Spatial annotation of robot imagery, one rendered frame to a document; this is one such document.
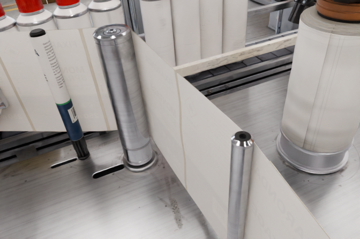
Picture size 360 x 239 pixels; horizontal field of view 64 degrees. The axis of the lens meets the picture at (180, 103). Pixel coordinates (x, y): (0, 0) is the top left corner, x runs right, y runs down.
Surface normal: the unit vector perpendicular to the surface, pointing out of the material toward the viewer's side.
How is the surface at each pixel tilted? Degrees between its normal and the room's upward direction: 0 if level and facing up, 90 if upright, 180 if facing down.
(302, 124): 88
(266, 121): 0
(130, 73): 90
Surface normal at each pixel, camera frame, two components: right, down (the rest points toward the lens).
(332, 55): -0.54, 0.54
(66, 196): -0.07, -0.81
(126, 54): 0.67, 0.40
